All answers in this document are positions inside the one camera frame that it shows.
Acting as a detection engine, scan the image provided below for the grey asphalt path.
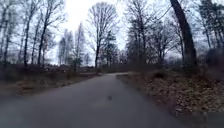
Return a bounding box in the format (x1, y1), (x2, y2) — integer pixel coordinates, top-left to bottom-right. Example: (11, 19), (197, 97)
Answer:
(0, 72), (224, 128)

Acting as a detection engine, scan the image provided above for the leaf-strewn ground with brush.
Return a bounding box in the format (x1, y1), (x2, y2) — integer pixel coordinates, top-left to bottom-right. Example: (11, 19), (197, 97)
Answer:
(0, 63), (103, 100)
(115, 63), (224, 118)

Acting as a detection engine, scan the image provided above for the thick leaning tree trunk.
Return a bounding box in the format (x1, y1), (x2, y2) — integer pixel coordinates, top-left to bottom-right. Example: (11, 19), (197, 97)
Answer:
(169, 0), (198, 67)

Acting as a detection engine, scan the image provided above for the tall bare broad-crowned tree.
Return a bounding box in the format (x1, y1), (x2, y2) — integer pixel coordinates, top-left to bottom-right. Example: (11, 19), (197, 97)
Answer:
(85, 1), (120, 70)

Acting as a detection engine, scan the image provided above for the wood of bare trees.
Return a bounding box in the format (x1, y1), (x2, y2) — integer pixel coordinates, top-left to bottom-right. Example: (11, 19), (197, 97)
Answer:
(0, 0), (224, 74)

